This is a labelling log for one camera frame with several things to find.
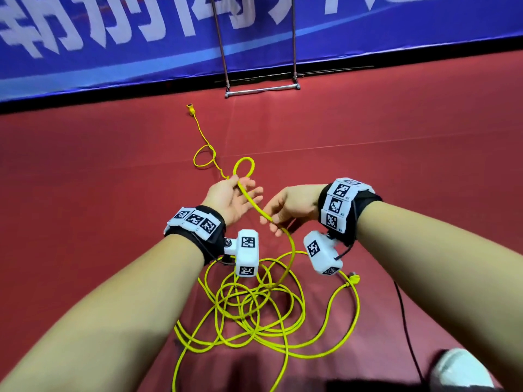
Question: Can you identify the person's left hand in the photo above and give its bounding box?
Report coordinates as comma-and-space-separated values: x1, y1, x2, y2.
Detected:
201, 175, 266, 229

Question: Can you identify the person's right hand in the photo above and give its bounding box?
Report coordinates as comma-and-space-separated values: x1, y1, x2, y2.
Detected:
260, 184, 328, 237

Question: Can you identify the yellow cord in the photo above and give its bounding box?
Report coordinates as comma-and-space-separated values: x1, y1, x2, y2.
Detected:
170, 103, 362, 392

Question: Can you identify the metal rack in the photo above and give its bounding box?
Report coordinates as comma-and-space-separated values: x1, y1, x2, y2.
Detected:
211, 0, 302, 100

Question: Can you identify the person's left forearm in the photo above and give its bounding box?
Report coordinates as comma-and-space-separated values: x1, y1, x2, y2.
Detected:
0, 234, 205, 392

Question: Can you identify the person's right forearm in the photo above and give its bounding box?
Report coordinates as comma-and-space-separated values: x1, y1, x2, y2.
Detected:
355, 200, 523, 392

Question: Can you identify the black marker wristband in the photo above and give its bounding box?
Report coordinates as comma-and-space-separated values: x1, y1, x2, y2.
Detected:
317, 177, 384, 247
163, 205, 228, 266

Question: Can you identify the blue banner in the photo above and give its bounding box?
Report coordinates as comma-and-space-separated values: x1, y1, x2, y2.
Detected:
0, 0, 523, 103

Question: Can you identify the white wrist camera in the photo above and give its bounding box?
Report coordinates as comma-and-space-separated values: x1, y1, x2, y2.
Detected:
222, 228, 262, 283
303, 230, 345, 277

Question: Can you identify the black cable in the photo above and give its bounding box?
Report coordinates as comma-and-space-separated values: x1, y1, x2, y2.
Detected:
394, 277, 426, 382

